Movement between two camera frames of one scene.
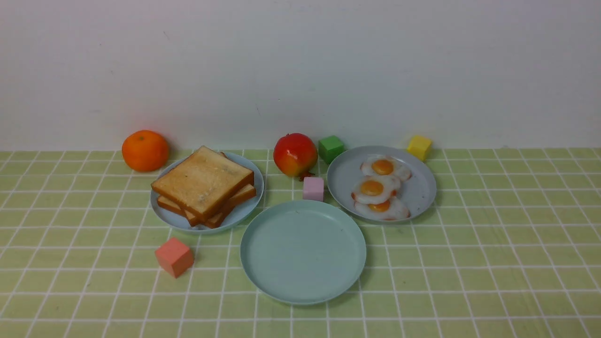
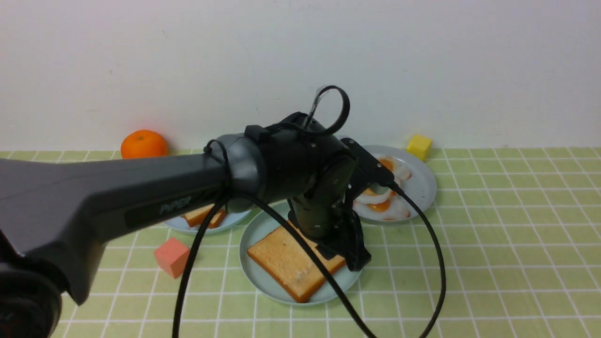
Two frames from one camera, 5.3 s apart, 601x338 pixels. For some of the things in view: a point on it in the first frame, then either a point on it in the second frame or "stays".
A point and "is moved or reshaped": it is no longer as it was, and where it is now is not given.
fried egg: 385,165 stays
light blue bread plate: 240,214 stays
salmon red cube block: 174,256 stays
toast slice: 205,182 is moved or reshaped
